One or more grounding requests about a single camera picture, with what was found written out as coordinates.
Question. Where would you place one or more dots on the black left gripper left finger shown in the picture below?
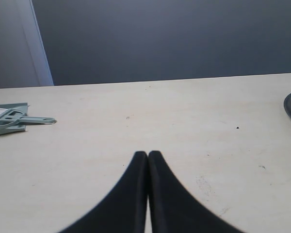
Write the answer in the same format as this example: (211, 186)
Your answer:
(123, 210)

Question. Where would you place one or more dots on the green hand brush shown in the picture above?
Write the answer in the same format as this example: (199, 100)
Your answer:
(11, 117)

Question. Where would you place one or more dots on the green plastic dustpan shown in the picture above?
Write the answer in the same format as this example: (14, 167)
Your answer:
(19, 127)

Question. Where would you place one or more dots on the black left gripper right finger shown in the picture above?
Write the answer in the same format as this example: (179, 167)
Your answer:
(173, 209)

